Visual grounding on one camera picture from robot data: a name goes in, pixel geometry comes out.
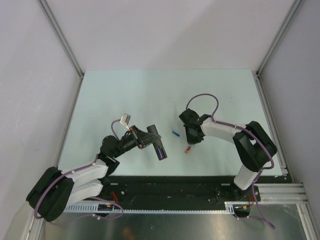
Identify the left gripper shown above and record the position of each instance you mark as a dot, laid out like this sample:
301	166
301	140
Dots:
148	138

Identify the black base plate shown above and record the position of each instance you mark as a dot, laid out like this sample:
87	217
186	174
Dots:
178	191

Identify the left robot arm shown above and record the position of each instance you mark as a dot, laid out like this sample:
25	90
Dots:
57	189

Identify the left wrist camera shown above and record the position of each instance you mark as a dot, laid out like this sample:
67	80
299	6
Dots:
125	120

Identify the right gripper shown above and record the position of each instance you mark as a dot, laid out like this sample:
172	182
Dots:
190	140

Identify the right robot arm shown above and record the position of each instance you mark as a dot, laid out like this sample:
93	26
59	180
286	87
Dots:
254	146

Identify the grey cable duct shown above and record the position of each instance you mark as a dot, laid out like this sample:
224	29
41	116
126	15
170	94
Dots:
88	207

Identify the purple battery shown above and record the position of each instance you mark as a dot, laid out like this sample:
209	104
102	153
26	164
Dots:
160	153

